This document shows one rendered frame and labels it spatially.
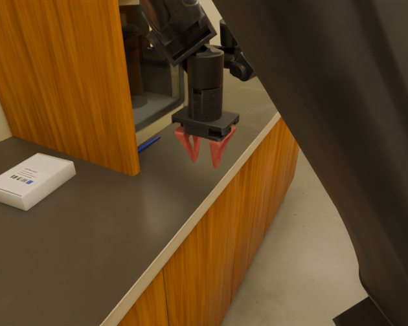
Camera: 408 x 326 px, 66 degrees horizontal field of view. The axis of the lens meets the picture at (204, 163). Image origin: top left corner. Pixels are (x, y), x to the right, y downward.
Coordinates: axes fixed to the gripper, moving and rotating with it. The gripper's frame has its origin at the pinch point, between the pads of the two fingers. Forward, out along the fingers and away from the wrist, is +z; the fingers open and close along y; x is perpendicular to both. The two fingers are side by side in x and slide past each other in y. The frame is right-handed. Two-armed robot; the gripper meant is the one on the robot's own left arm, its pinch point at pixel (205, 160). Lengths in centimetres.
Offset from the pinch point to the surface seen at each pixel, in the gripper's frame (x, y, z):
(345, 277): -86, -39, 110
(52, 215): 13.9, 30.6, 15.5
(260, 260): -75, 5, 110
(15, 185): 13.5, 41.9, 11.6
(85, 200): 6.7, 28.1, 15.6
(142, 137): -22.1, 33.4, 13.9
